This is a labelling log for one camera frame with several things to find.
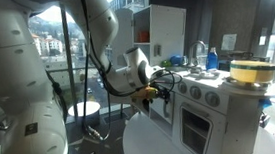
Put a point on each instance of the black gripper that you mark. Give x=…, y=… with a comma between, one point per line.
x=162, y=94

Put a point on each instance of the white oven door with window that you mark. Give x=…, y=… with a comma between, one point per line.
x=218, y=127

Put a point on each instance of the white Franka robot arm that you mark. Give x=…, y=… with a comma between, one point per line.
x=12, y=59

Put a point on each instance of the white toy kitchen body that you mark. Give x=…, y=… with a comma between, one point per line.
x=240, y=129

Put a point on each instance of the grey stove knob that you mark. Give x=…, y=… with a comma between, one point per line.
x=183, y=87
x=212, y=98
x=195, y=92

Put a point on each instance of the small green toy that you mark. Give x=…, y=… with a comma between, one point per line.
x=165, y=63

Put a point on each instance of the blue toy cup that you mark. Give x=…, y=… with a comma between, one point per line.
x=176, y=59

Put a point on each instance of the round white table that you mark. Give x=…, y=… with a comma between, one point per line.
x=151, y=148

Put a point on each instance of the blue soap bottle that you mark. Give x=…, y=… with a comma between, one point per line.
x=212, y=60

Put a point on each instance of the silver toy faucet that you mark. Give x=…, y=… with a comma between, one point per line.
x=198, y=42

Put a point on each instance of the red cup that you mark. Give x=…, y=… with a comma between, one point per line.
x=143, y=36

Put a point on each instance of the round white stool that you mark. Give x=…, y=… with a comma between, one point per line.
x=89, y=108

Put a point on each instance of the yellow round container green rim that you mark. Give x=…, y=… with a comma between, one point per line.
x=252, y=71

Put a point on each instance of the blue cloth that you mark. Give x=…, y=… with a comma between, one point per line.
x=265, y=103

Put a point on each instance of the black clamp device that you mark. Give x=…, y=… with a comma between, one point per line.
x=264, y=120

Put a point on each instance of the large wall paper sheet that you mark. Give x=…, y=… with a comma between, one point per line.
x=228, y=42

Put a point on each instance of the small wall paper note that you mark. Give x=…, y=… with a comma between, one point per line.
x=262, y=40

